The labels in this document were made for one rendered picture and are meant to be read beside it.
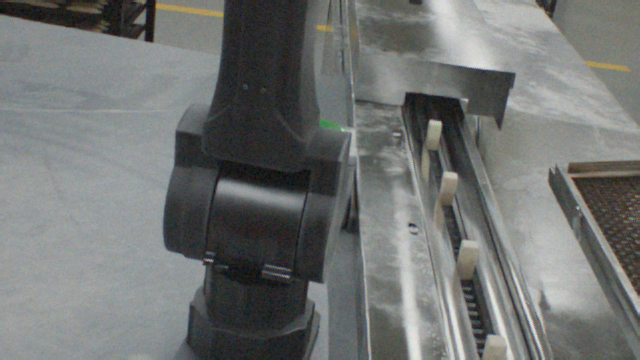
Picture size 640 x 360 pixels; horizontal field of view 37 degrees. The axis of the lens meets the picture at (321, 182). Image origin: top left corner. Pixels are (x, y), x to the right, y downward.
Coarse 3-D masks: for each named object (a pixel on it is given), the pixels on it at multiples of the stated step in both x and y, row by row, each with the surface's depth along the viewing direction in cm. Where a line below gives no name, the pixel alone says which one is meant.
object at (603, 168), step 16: (608, 160) 89; (624, 160) 88; (560, 176) 87; (576, 176) 88; (592, 176) 88; (608, 176) 88; (624, 176) 88; (576, 192) 85; (592, 208) 83; (608, 208) 82; (624, 208) 83; (592, 224) 79; (592, 240) 76; (608, 256) 72; (608, 272) 72; (624, 288) 68; (624, 304) 68
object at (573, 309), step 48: (480, 144) 113; (528, 144) 115; (576, 144) 118; (624, 144) 120; (528, 192) 102; (528, 240) 91; (576, 240) 92; (576, 288) 84; (576, 336) 76; (624, 336) 77
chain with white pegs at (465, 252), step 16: (416, 96) 116; (432, 128) 103; (432, 144) 104; (432, 160) 101; (448, 176) 90; (448, 192) 91; (448, 208) 91; (448, 224) 88; (464, 240) 78; (464, 256) 77; (464, 272) 78; (464, 288) 77; (480, 320) 73; (480, 336) 71; (496, 336) 65; (480, 352) 69; (496, 352) 65
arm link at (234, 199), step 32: (224, 160) 58; (224, 192) 57; (256, 192) 56; (288, 192) 56; (224, 224) 57; (256, 224) 56; (288, 224) 56; (224, 256) 58; (256, 256) 57; (288, 256) 57
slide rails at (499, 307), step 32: (416, 128) 106; (448, 128) 108; (416, 160) 98; (448, 160) 99; (480, 224) 86; (448, 256) 79; (480, 256) 80; (448, 288) 75; (480, 288) 76; (448, 320) 70; (512, 320) 71; (512, 352) 67
